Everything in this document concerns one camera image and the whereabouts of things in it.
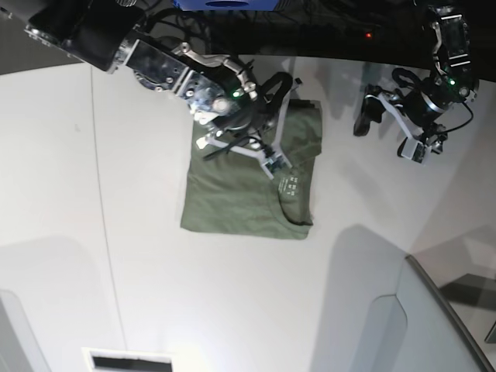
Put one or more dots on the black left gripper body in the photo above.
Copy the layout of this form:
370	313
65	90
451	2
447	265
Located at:
421	101

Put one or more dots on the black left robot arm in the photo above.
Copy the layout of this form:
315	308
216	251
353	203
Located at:
450	81

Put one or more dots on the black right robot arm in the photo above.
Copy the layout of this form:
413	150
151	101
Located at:
220	90

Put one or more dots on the green t-shirt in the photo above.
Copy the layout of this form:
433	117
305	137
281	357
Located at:
231	194

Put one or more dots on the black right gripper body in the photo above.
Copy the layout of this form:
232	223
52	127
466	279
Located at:
252	104

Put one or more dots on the blue box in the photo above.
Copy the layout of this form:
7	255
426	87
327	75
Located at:
253	5

